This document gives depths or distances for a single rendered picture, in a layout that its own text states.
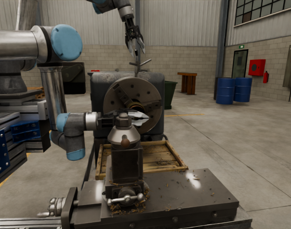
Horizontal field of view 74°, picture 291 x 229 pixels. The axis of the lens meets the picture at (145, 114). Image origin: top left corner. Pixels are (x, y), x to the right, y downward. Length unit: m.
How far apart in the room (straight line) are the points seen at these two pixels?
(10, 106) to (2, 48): 0.53
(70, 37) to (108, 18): 10.52
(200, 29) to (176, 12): 1.68
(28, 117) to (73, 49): 0.53
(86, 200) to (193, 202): 0.26
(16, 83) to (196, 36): 11.38
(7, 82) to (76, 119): 0.49
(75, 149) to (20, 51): 0.39
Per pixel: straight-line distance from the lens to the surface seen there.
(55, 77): 0.87
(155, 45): 11.25
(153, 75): 1.19
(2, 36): 0.70
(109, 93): 1.00
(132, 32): 1.15
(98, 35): 11.09
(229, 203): 0.56
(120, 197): 0.48
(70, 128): 0.79
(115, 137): 0.45
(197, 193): 0.56
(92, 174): 1.50
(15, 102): 1.16
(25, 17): 1.30
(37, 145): 1.17
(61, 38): 0.71
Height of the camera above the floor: 1.29
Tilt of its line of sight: 14 degrees down
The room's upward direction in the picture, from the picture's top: straight up
